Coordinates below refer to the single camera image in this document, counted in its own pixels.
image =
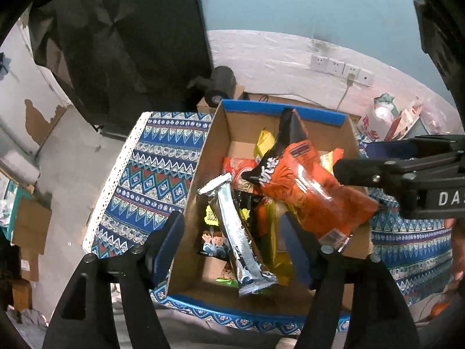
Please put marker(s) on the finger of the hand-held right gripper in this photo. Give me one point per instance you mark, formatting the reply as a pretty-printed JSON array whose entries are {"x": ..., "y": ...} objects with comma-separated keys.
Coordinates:
[
  {"x": 363, "y": 171},
  {"x": 399, "y": 148}
]

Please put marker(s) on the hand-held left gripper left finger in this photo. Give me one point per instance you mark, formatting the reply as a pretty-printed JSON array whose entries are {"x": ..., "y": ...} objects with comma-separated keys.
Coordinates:
[{"x": 170, "y": 240}]

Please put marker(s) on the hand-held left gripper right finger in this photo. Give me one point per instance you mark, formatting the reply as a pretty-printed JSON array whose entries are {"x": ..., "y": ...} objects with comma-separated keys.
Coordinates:
[{"x": 290, "y": 240}]

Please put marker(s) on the gold snack packet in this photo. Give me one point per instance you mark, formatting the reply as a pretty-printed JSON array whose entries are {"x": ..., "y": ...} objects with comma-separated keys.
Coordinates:
[{"x": 281, "y": 254}]

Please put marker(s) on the pale yellow snack packet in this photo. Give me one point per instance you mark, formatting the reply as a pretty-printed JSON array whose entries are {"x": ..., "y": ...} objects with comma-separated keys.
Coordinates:
[{"x": 328, "y": 160}]

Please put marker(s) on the cardboard box with blue rim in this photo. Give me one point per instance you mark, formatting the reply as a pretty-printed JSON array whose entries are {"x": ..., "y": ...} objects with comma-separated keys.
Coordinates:
[{"x": 196, "y": 207}]

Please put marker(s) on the orange and black snack packet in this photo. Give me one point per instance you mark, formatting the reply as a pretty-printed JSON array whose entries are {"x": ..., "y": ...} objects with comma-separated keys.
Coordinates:
[{"x": 312, "y": 189}]

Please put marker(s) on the silver snack packet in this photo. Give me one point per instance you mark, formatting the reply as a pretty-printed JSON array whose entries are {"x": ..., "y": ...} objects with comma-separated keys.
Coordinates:
[{"x": 236, "y": 232}]

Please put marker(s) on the plain orange snack packet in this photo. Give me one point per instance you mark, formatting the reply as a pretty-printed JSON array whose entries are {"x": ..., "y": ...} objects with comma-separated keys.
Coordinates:
[{"x": 236, "y": 169}]

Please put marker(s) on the yellow green snack packet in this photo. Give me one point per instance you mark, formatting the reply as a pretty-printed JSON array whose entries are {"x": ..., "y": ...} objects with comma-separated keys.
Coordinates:
[{"x": 264, "y": 143}]

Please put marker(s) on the person's right hand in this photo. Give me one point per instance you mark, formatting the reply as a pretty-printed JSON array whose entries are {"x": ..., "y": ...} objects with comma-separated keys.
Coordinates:
[{"x": 459, "y": 247}]

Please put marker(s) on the white bag with red carton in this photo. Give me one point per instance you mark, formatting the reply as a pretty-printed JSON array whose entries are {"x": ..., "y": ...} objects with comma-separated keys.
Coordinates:
[{"x": 385, "y": 116}]

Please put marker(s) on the blue patterned blanket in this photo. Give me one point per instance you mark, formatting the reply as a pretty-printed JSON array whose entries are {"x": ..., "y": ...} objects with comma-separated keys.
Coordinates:
[{"x": 152, "y": 174}]

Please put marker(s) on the stacked cardboard boxes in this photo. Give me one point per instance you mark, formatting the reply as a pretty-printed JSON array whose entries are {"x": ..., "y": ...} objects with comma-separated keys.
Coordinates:
[{"x": 31, "y": 221}]

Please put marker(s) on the black cylinder device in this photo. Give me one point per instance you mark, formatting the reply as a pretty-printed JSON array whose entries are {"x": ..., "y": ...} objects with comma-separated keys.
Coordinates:
[{"x": 218, "y": 87}]

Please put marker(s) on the dark hanging garment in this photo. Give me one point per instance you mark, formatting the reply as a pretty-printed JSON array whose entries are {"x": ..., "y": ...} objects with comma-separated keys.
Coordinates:
[{"x": 120, "y": 43}]

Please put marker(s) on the row of white wall sockets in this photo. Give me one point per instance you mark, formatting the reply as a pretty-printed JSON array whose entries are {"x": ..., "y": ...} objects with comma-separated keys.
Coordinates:
[{"x": 341, "y": 69}]

